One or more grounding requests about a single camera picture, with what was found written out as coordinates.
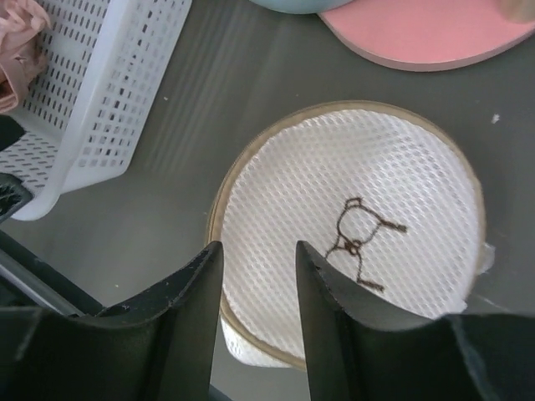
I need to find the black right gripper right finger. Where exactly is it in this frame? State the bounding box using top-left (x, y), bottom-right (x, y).
top-left (295, 241), bottom-right (534, 400)

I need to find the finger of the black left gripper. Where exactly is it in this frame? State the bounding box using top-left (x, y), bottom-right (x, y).
top-left (1, 114), bottom-right (33, 223)

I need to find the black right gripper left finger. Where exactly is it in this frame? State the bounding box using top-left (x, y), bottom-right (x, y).
top-left (1, 241), bottom-right (223, 400)

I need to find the white mesh laundry bag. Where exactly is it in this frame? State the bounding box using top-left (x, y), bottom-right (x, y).
top-left (206, 101), bottom-right (495, 369)

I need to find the pink lace bra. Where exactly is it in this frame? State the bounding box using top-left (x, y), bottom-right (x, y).
top-left (1, 1), bottom-right (51, 114)

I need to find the white perforated plastic basket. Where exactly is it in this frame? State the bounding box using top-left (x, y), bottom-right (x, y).
top-left (9, 0), bottom-right (191, 221)

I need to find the pink tiered wooden shelf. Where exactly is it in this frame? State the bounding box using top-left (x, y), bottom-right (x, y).
top-left (319, 0), bottom-right (534, 72)

